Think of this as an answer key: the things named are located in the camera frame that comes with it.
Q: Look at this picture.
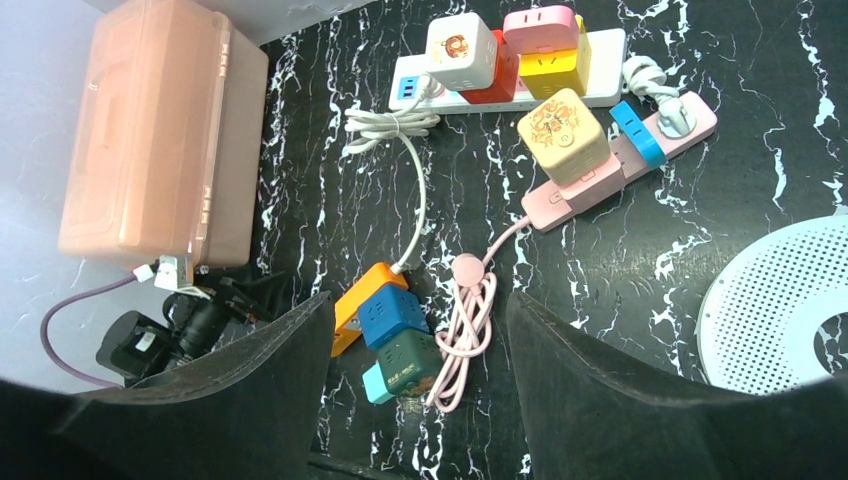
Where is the pink power strip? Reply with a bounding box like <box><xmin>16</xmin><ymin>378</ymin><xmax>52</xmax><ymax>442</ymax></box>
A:
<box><xmin>518</xmin><ymin>92</ymin><xmax>718</xmax><ymax>232</ymax></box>

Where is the white red charger plug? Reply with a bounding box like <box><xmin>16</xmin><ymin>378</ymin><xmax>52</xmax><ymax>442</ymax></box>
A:
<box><xmin>424</xmin><ymin>12</ymin><xmax>519</xmax><ymax>105</ymax></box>

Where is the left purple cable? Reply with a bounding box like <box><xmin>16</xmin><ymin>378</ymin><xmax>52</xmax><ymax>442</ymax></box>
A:
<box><xmin>39</xmin><ymin>274</ymin><xmax>140</xmax><ymax>391</ymax></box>

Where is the blue plug with white cable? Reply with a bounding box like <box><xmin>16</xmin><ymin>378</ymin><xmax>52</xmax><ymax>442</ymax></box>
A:
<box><xmin>610</xmin><ymin>55</ymin><xmax>697</xmax><ymax>169</ymax></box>

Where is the blue socket cube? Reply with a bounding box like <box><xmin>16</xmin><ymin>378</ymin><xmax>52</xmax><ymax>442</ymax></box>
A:
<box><xmin>357</xmin><ymin>284</ymin><xmax>430</xmax><ymax>351</ymax></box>

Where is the pink power cord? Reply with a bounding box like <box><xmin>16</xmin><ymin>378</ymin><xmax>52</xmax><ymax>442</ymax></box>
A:
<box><xmin>425</xmin><ymin>215</ymin><xmax>535</xmax><ymax>415</ymax></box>

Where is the teal white charger plug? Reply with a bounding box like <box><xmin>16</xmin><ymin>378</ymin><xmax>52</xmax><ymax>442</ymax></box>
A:
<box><xmin>362</xmin><ymin>363</ymin><xmax>394</xmax><ymax>405</ymax></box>

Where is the white filament spool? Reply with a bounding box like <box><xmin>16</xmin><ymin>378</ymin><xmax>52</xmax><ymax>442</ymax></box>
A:
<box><xmin>696</xmin><ymin>215</ymin><xmax>847</xmax><ymax>396</ymax></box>

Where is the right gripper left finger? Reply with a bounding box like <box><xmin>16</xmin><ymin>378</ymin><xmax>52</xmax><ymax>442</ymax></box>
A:
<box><xmin>1</xmin><ymin>292</ymin><xmax>334</xmax><ymax>479</ymax></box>

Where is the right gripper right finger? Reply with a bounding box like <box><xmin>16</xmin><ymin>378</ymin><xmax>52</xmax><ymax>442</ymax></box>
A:
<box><xmin>506</xmin><ymin>292</ymin><xmax>847</xmax><ymax>479</ymax></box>

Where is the tan yellow charger plug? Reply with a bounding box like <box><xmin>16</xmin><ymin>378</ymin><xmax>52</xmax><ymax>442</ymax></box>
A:
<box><xmin>517</xmin><ymin>88</ymin><xmax>611</xmax><ymax>187</ymax></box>

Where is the pink charger plug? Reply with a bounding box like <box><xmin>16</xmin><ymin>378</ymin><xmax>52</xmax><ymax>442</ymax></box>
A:
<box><xmin>502</xmin><ymin>5</ymin><xmax>580</xmax><ymax>55</ymax></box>

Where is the pink translucent storage box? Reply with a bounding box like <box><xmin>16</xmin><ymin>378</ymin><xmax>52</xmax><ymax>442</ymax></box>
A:
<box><xmin>58</xmin><ymin>1</ymin><xmax>268</xmax><ymax>268</ymax></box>

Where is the dark green socket cube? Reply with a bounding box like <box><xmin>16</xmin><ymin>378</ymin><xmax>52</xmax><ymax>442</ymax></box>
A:
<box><xmin>378</xmin><ymin>329</ymin><xmax>443</xmax><ymax>397</ymax></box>

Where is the white coiled cord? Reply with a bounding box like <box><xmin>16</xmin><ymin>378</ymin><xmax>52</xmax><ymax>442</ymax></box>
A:
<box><xmin>343</xmin><ymin>76</ymin><xmax>446</xmax><ymax>276</ymax></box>

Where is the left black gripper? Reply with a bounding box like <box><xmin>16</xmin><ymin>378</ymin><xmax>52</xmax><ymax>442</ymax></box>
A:
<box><xmin>162</xmin><ymin>278</ymin><xmax>286</xmax><ymax>370</ymax></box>

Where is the white power strip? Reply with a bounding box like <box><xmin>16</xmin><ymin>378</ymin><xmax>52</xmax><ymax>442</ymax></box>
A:
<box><xmin>388</xmin><ymin>28</ymin><xmax>627</xmax><ymax>115</ymax></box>

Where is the orange socket cube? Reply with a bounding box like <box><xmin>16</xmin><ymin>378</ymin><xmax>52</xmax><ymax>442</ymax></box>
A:
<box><xmin>329</xmin><ymin>261</ymin><xmax>411</xmax><ymax>359</ymax></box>

